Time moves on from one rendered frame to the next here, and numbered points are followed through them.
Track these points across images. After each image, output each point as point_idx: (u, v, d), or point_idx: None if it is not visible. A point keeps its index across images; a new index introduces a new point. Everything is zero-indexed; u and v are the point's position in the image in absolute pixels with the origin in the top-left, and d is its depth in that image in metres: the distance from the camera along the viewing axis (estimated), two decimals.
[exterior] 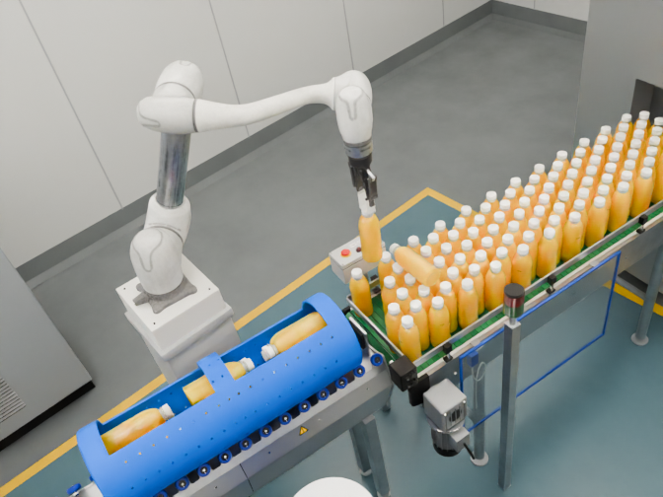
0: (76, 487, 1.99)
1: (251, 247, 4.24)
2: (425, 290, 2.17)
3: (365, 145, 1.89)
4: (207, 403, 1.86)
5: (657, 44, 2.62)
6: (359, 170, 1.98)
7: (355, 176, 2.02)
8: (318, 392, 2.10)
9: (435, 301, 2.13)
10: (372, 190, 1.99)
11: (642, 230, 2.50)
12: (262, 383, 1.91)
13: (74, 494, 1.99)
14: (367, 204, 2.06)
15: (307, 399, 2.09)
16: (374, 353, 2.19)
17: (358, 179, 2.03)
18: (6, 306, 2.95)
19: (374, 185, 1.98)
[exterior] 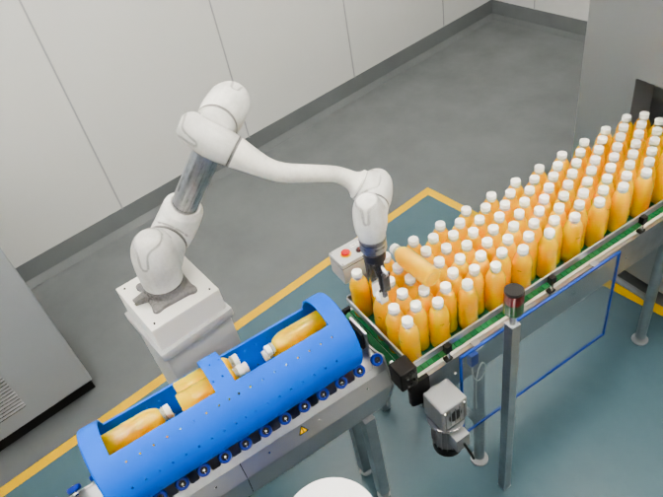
0: (76, 487, 1.99)
1: (251, 247, 4.24)
2: (425, 290, 2.17)
3: (380, 246, 1.99)
4: (207, 403, 1.86)
5: (657, 44, 2.62)
6: (373, 265, 2.08)
7: (369, 269, 2.12)
8: (318, 392, 2.10)
9: (435, 301, 2.13)
10: (386, 284, 2.09)
11: (642, 230, 2.50)
12: (262, 383, 1.91)
13: (74, 494, 1.99)
14: (381, 295, 2.16)
15: (307, 399, 2.09)
16: (374, 353, 2.19)
17: (372, 272, 2.14)
18: (6, 306, 2.95)
19: (388, 280, 2.08)
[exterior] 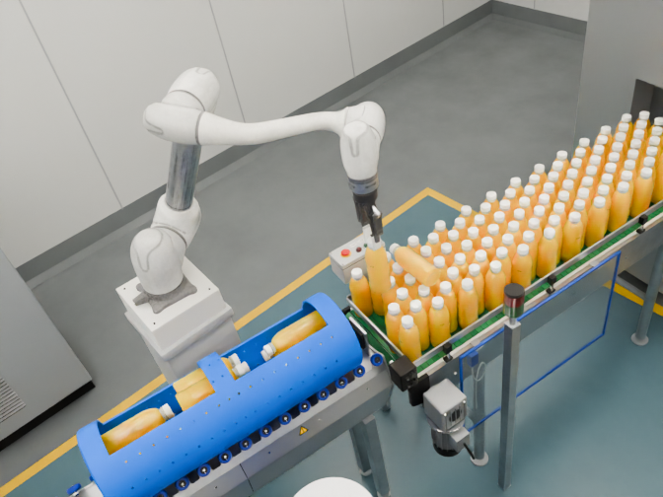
0: (76, 487, 1.99)
1: (251, 247, 4.24)
2: (425, 290, 2.17)
3: (370, 181, 1.82)
4: (207, 403, 1.86)
5: (657, 44, 2.62)
6: (364, 205, 1.91)
7: (360, 211, 1.95)
8: (318, 392, 2.10)
9: (435, 301, 2.13)
10: (377, 227, 1.92)
11: (642, 230, 2.50)
12: (262, 383, 1.91)
13: (74, 494, 1.99)
14: (372, 240, 1.99)
15: (307, 399, 2.09)
16: (374, 353, 2.19)
17: (363, 215, 1.97)
18: (6, 306, 2.95)
19: (379, 222, 1.91)
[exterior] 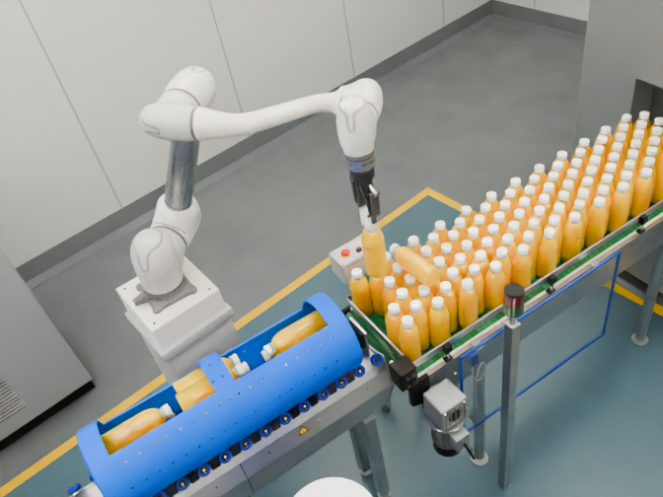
0: (76, 487, 1.99)
1: (251, 247, 4.24)
2: (425, 290, 2.17)
3: (367, 159, 1.77)
4: (207, 403, 1.86)
5: (657, 44, 2.62)
6: (361, 184, 1.86)
7: (357, 190, 1.90)
8: (318, 392, 2.10)
9: (435, 301, 2.13)
10: (374, 207, 1.87)
11: (642, 230, 2.50)
12: (262, 383, 1.91)
13: (74, 494, 1.99)
14: (369, 221, 1.93)
15: (307, 399, 2.09)
16: (374, 353, 2.19)
17: (360, 195, 1.91)
18: (6, 306, 2.95)
19: (376, 202, 1.86)
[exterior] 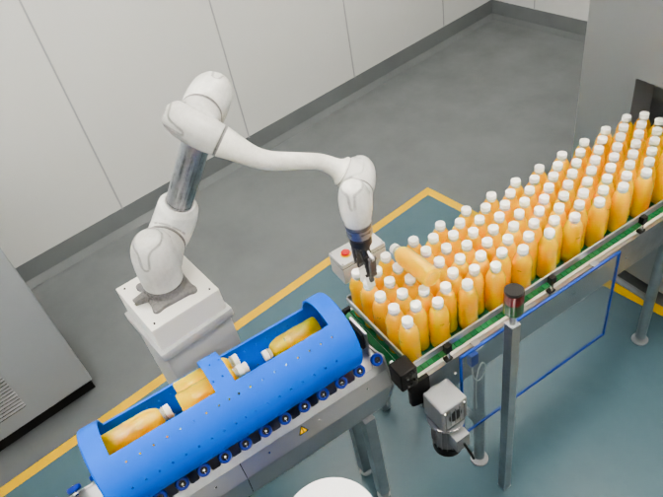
0: (76, 487, 1.99)
1: (251, 247, 4.24)
2: (425, 290, 2.17)
3: (365, 231, 2.03)
4: (207, 403, 1.86)
5: (657, 44, 2.62)
6: (360, 250, 2.12)
7: (356, 254, 2.16)
8: (318, 392, 2.10)
9: (435, 301, 2.13)
10: (372, 269, 2.13)
11: (642, 230, 2.50)
12: (262, 383, 1.91)
13: (74, 494, 1.99)
14: (367, 280, 2.19)
15: (307, 399, 2.09)
16: (374, 353, 2.19)
17: (359, 257, 2.17)
18: (6, 306, 2.95)
19: (374, 265, 2.12)
